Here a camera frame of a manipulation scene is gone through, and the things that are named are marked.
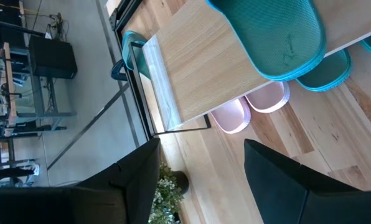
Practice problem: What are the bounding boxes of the person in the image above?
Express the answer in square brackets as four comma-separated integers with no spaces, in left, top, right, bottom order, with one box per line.
[0,164,40,188]

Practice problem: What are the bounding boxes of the wooden workbench grey legs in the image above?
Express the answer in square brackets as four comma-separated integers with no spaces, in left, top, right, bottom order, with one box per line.
[0,40,77,187]

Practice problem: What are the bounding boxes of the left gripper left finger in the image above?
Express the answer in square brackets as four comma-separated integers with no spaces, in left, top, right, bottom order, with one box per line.
[0,138,161,224]

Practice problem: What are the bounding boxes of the wooden shelf black wire legs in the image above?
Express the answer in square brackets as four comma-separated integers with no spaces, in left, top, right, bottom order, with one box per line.
[129,0,371,138]

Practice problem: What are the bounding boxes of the potted plant white flowers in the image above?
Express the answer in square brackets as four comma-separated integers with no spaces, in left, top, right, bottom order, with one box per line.
[148,161,190,224]

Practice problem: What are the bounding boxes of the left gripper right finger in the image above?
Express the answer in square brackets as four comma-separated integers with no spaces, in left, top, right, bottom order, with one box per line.
[244,139,371,224]

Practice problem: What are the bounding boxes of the pink rubber slide sandal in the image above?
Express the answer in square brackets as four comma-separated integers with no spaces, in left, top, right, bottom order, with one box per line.
[244,80,291,114]
[209,96,252,135]

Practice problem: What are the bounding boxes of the black computer case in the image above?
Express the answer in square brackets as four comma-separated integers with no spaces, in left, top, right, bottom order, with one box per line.
[28,35,79,80]

